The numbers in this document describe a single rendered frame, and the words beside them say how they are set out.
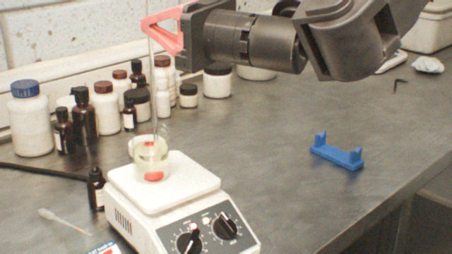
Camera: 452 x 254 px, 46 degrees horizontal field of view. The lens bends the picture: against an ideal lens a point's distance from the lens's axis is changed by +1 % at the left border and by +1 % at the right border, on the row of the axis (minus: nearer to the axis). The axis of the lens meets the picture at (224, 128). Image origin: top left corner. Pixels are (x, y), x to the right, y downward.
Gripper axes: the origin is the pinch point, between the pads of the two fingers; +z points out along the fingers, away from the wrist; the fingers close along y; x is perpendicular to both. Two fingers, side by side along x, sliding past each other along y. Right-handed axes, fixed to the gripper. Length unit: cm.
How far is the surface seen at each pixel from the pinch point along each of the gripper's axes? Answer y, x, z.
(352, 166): -30.7, 29.6, -19.1
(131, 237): 6.0, 27.5, 0.5
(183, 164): -4.9, 21.3, -1.1
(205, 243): 4.3, 25.7, -10.1
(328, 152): -33.4, 29.4, -13.7
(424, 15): -108, 19, -16
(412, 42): -109, 28, -14
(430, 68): -89, 28, -22
